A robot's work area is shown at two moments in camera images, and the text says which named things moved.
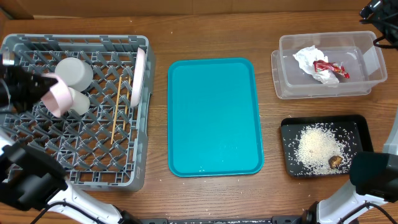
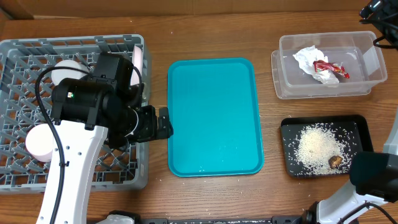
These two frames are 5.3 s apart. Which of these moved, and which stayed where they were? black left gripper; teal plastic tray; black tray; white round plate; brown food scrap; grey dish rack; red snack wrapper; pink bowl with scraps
Moved: black left gripper; pink bowl with scraps; white round plate
Stayed: teal plastic tray; grey dish rack; red snack wrapper; black tray; brown food scrap
